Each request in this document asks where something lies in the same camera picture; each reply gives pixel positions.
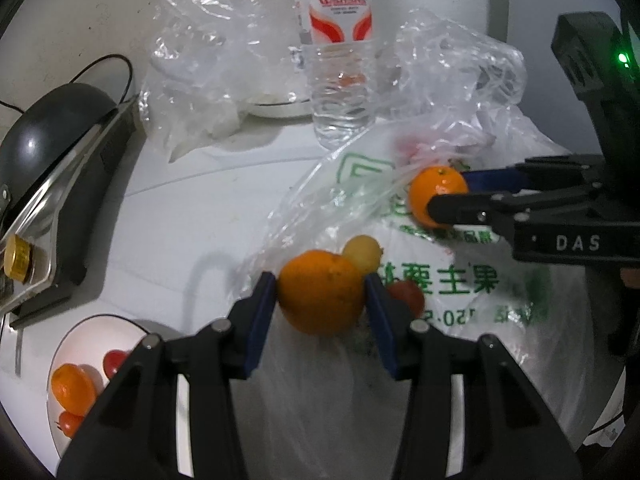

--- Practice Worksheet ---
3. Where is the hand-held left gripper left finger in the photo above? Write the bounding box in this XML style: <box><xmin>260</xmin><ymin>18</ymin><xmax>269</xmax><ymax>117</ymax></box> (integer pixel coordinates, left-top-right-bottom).
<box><xmin>55</xmin><ymin>271</ymin><xmax>278</xmax><ymax>480</ymax></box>

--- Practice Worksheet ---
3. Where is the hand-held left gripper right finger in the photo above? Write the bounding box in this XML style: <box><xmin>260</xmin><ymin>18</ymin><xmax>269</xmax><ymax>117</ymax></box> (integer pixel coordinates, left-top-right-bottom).
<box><xmin>364</xmin><ymin>272</ymin><xmax>586</xmax><ymax>480</ymax></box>

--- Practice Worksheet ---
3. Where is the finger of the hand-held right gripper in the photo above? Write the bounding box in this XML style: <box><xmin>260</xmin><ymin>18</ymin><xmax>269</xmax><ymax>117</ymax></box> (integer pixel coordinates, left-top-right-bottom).
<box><xmin>425</xmin><ymin>187</ymin><xmax>608</xmax><ymax>235</ymax></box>
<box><xmin>459</xmin><ymin>156</ymin><xmax>608</xmax><ymax>196</ymax></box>

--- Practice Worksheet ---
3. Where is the orange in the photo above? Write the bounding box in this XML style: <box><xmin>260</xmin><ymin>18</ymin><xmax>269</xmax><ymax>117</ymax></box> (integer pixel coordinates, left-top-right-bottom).
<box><xmin>277</xmin><ymin>250</ymin><xmax>367</xmax><ymax>337</ymax></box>
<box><xmin>409</xmin><ymin>166</ymin><xmax>470</xmax><ymax>228</ymax></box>
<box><xmin>51</xmin><ymin>364</ymin><xmax>97</xmax><ymax>417</ymax></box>

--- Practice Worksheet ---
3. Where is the red tomato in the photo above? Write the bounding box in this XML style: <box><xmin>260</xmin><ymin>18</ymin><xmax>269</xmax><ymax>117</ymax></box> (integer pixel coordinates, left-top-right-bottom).
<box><xmin>102</xmin><ymin>350</ymin><xmax>130</xmax><ymax>378</ymax></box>
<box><xmin>57</xmin><ymin>410</ymin><xmax>86</xmax><ymax>438</ymax></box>
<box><xmin>387</xmin><ymin>280</ymin><xmax>426</xmax><ymax>318</ymax></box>

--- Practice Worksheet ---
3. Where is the printed plastic bag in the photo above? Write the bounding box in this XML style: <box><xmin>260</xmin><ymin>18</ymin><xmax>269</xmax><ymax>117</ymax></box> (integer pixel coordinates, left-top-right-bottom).
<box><xmin>242</xmin><ymin>110</ymin><xmax>623</xmax><ymax>480</ymax></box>

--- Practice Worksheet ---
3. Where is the white plate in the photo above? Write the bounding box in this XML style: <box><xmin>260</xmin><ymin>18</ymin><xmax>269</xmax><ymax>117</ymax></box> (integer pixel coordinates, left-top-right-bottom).
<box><xmin>46</xmin><ymin>314</ymin><xmax>151</xmax><ymax>456</ymax></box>

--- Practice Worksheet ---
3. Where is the yellow lemon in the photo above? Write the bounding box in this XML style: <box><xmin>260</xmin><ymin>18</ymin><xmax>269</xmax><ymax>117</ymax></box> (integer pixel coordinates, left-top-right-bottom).
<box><xmin>341</xmin><ymin>235</ymin><xmax>383</xmax><ymax>272</ymax></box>

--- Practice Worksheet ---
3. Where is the crumpled clear plastic bag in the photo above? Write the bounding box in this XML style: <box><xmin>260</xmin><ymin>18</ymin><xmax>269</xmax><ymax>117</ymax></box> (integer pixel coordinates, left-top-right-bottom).
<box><xmin>395</xmin><ymin>7</ymin><xmax>528</xmax><ymax>128</ymax></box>

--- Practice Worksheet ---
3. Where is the clear water bottle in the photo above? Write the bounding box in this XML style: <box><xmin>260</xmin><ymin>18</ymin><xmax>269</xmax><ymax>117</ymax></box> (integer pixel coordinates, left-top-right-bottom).
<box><xmin>292</xmin><ymin>0</ymin><xmax>378</xmax><ymax>151</ymax></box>

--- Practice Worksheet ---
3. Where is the white bowl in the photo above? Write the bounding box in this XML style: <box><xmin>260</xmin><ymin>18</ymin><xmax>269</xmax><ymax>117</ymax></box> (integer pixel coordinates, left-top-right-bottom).
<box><xmin>247</xmin><ymin>87</ymin><xmax>318</xmax><ymax>120</ymax></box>

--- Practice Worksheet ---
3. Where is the stainless steel induction cooker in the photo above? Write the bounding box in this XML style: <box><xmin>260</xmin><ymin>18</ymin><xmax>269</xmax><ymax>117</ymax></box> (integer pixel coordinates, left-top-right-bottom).
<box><xmin>0</xmin><ymin>95</ymin><xmax>141</xmax><ymax>331</ymax></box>

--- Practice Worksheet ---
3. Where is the gold cooker knob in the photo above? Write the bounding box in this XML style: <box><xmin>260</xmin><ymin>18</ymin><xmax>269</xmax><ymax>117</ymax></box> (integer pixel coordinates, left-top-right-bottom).
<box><xmin>4</xmin><ymin>235</ymin><xmax>32</xmax><ymax>281</ymax></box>

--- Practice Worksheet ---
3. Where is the black power cable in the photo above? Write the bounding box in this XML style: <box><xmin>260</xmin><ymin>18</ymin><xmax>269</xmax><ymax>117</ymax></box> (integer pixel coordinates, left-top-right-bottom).
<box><xmin>0</xmin><ymin>55</ymin><xmax>135</xmax><ymax>111</ymax></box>

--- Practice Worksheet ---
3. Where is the black wok with wooden handle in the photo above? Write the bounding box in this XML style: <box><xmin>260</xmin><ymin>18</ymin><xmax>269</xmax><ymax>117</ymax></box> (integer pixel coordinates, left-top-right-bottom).
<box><xmin>0</xmin><ymin>82</ymin><xmax>121</xmax><ymax>206</ymax></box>

